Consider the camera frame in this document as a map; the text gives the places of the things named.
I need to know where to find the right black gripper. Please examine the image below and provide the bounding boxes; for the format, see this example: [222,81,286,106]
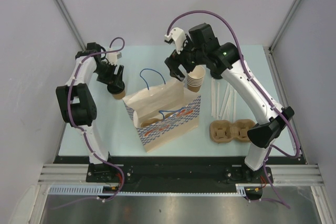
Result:
[165,34,206,81]

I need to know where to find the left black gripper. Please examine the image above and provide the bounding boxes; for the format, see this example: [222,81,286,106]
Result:
[93,61,123,89]

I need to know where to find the black cup lid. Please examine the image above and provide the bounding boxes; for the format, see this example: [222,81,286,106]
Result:
[107,82,125,95]

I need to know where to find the single brown paper cup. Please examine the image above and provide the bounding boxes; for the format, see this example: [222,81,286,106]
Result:
[112,90,125,100]

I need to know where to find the blue checkered paper bag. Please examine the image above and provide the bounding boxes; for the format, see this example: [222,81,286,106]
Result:
[122,79,201,153]

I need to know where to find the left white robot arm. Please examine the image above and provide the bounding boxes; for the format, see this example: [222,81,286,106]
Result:
[56,42,125,183]

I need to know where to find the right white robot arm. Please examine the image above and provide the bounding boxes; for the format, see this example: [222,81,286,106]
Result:
[164,23,294,183]

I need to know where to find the stack of brown paper cups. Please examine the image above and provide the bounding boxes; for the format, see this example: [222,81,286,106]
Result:
[186,65,206,92]

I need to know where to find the white wrapped straw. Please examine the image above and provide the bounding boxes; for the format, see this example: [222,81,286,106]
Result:
[211,78,215,118]
[215,81,221,120]
[222,87,237,122]
[219,83,233,120]

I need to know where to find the stack of black lids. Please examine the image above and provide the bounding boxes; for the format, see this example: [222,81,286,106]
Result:
[210,71,223,80]

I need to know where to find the brown cardboard cup carrier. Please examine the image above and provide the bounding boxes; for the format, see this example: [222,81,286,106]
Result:
[209,119,256,144]

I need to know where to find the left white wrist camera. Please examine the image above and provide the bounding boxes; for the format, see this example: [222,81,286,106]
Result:
[106,51,122,66]

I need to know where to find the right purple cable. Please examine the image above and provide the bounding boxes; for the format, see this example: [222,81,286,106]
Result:
[166,9,301,209]

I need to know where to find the purple cable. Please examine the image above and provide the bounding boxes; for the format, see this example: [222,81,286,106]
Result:
[166,9,301,209]
[49,36,125,210]

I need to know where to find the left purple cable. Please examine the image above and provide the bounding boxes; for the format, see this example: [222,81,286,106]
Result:
[49,36,125,210]

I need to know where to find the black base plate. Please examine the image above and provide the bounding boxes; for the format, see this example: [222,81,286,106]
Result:
[53,155,307,186]

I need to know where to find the white cable duct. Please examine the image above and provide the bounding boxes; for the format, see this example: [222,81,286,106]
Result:
[49,185,246,197]

